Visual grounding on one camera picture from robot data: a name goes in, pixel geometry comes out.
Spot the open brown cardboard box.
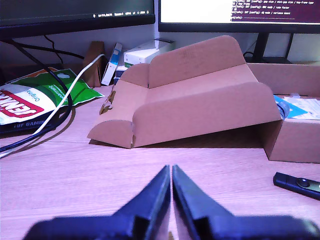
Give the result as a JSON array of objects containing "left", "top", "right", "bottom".
[{"left": 87, "top": 34, "right": 320, "bottom": 164}]

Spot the black gaming laptop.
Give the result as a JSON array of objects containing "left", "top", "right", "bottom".
[{"left": 0, "top": 119, "right": 55, "bottom": 136}]

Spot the thick black cable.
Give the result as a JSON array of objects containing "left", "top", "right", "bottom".
[{"left": 0, "top": 39, "right": 74, "bottom": 154}]

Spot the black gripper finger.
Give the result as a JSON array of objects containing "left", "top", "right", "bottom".
[
  {"left": 112, "top": 164, "right": 172, "bottom": 240},
  {"left": 171, "top": 164, "right": 235, "bottom": 240}
]

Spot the small brown cardboard piece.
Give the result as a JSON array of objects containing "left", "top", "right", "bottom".
[{"left": 83, "top": 41, "right": 107, "bottom": 88}]

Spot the thin black cable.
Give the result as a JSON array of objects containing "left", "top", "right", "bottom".
[{"left": 43, "top": 34, "right": 86, "bottom": 60}]

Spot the white-screen computer monitor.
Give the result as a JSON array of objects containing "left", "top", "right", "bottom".
[{"left": 158, "top": 0, "right": 320, "bottom": 65}]

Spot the green white snack bag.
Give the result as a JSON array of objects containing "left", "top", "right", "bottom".
[{"left": 0, "top": 67, "right": 106, "bottom": 126}]

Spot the dark-screen computer monitor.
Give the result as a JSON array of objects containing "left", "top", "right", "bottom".
[{"left": 0, "top": 0, "right": 156, "bottom": 39}]

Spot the white cable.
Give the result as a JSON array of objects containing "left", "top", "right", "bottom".
[{"left": 0, "top": 53, "right": 106, "bottom": 160}]

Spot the white carton box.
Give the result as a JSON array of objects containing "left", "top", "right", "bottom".
[{"left": 123, "top": 38, "right": 176, "bottom": 69}]

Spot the slim blue white box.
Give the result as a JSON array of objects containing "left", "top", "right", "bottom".
[{"left": 101, "top": 42, "right": 124, "bottom": 86}]

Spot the black usb device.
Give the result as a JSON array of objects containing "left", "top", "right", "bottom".
[{"left": 272, "top": 171, "right": 320, "bottom": 201}]

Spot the white blue paper packet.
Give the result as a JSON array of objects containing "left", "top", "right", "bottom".
[{"left": 273, "top": 93, "right": 320, "bottom": 120}]

